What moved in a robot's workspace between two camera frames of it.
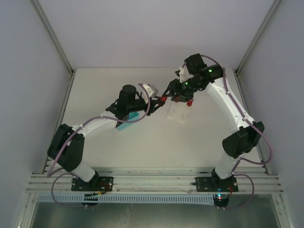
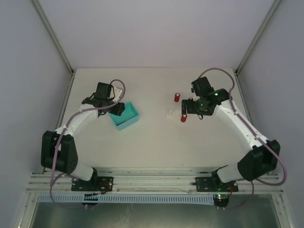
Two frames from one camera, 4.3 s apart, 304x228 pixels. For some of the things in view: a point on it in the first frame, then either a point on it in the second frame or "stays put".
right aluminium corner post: [273, 8] stays put
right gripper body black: [174, 89] to [184, 107]
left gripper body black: [150, 106] to [116, 109]
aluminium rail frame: [251, 180] stays put
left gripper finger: [156, 106] to [118, 109]
